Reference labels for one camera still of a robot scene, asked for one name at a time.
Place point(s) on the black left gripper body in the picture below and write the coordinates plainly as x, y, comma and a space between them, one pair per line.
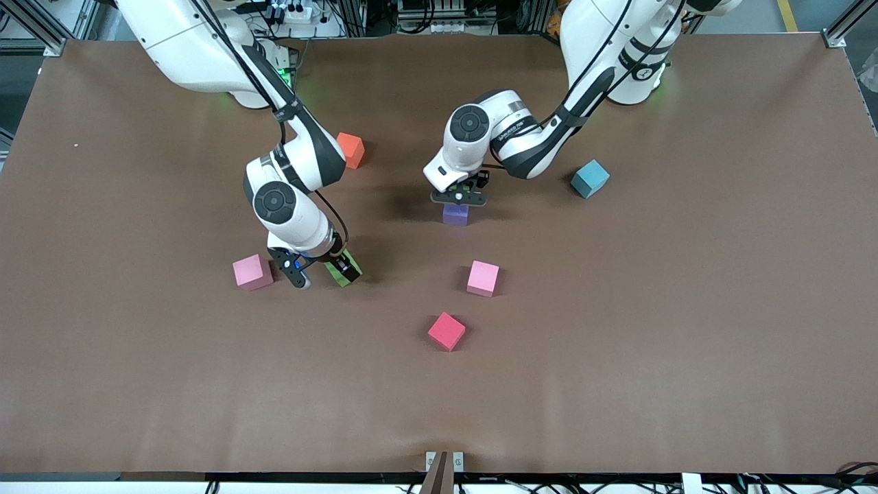
482, 180

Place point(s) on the purple foam cube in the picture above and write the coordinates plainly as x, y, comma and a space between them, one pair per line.
456, 215

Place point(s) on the light pink foam cube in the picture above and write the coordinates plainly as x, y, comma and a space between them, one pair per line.
252, 271
483, 278

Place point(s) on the blue foam cube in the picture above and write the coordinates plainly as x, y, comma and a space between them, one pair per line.
590, 178

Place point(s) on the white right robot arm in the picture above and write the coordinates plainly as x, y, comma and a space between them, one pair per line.
185, 48

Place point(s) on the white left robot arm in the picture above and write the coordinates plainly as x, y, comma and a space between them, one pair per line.
597, 34

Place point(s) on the orange foam cube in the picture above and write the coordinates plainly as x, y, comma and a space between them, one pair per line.
352, 151

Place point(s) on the red foam cube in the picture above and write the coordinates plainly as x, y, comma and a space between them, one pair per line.
446, 331

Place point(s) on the black silver electronics unit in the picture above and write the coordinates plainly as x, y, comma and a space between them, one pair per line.
446, 14

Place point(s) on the bag of oranges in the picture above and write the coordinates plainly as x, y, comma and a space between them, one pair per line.
554, 17

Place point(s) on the brown table cover sheet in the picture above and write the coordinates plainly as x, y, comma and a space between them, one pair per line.
206, 398

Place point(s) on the white power strip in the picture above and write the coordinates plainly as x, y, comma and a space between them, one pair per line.
295, 10

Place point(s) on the small white box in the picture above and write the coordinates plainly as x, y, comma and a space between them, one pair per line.
691, 484

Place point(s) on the metal bracket with post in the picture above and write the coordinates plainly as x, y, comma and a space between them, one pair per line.
443, 470

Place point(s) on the aluminium frame profile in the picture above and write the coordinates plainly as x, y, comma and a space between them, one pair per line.
41, 31
850, 24

